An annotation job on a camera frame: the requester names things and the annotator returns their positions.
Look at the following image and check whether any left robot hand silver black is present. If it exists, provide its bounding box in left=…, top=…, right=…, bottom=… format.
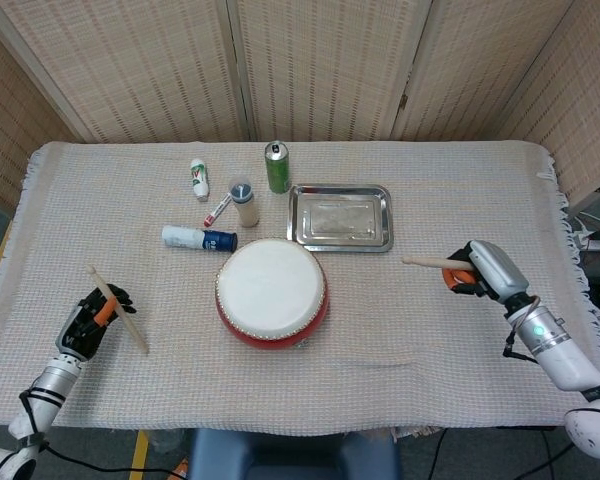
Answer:
left=54, top=283, right=138, bottom=362

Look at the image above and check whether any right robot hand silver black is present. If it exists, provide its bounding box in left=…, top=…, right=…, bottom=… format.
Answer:
left=442, top=239, right=531, bottom=305

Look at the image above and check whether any wooden drumstick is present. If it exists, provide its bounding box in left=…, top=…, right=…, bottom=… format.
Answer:
left=401, top=256, right=476, bottom=272
left=84, top=264, right=150, bottom=356

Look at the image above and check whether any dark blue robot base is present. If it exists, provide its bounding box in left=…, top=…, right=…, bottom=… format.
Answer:
left=186, top=427, right=402, bottom=480

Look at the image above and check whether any rectangular stainless steel tray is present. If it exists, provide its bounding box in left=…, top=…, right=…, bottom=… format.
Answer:
left=286, top=183, right=395, bottom=254

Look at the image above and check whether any red drum with white head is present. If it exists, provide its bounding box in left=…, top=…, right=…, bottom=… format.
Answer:
left=214, top=238, right=330, bottom=352

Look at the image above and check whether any white power strip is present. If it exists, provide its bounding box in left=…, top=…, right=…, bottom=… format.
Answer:
left=577, top=219, right=600, bottom=253

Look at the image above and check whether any beige woven tablecloth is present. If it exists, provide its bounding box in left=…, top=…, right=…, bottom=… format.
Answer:
left=0, top=140, right=600, bottom=439

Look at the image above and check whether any white bottle with blue cap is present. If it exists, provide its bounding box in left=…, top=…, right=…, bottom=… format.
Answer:
left=160, top=224, right=239, bottom=253

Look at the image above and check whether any red and white marker pen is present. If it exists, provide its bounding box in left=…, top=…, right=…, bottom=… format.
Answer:
left=202, top=192, right=233, bottom=227

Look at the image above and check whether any small white green-label bottle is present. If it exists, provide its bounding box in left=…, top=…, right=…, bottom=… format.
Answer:
left=188, top=158, right=212, bottom=203

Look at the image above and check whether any beige bottle with clear cap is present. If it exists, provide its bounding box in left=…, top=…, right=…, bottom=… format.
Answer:
left=228, top=176, right=260, bottom=229

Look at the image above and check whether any green drink can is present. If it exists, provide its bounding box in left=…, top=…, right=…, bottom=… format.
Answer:
left=264, top=140, right=292, bottom=195

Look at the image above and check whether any woven folding screen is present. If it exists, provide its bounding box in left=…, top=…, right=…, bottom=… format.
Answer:
left=0, top=0, right=600, bottom=216

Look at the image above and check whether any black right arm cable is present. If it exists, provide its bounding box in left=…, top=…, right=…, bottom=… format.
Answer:
left=502, top=329, right=539, bottom=362

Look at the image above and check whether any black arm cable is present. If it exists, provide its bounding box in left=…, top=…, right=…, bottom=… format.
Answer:
left=502, top=329, right=539, bottom=362
left=19, top=389, right=186, bottom=476

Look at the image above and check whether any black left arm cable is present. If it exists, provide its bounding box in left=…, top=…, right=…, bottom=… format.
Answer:
left=19, top=389, right=186, bottom=476

